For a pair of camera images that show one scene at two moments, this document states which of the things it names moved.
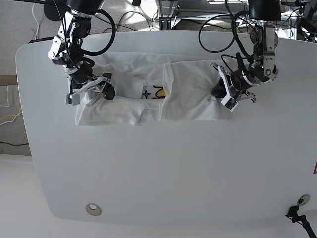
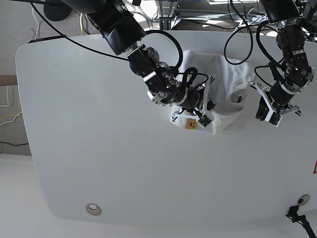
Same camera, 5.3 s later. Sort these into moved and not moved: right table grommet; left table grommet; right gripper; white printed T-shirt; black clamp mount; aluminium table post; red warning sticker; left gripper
Moved: right gripper; left gripper; white printed T-shirt
Not moved: right table grommet; aluminium table post; red warning sticker; left table grommet; black clamp mount
